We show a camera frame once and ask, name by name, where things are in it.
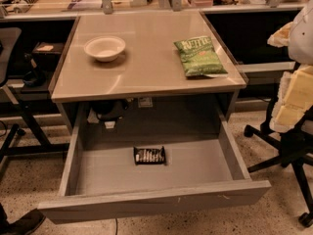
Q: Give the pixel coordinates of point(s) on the grey open top drawer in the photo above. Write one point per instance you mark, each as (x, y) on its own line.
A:
(204, 169)

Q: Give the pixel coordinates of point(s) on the grey counter cabinet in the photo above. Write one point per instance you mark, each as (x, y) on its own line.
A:
(149, 67)

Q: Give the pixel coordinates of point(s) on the white paper bowl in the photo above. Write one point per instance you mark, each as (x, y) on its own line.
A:
(104, 48)

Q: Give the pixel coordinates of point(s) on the black box under desk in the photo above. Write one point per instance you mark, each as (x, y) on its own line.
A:
(47, 55)

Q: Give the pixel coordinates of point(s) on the black rxbar chocolate bar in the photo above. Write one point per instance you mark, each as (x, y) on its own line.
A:
(149, 156)

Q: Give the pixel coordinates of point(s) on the grey office chair left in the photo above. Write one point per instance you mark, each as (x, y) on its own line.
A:
(8, 37)

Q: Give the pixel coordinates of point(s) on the black shoe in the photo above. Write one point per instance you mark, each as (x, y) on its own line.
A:
(23, 226)

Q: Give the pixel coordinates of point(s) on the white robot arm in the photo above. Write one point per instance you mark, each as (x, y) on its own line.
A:
(300, 48)

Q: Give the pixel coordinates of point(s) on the black office chair right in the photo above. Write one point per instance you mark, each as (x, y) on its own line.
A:
(295, 148)

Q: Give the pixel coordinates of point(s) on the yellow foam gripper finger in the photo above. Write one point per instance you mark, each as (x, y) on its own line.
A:
(280, 38)
(295, 98)

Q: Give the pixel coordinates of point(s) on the green kettle chips bag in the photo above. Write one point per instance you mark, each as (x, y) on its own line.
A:
(199, 58)

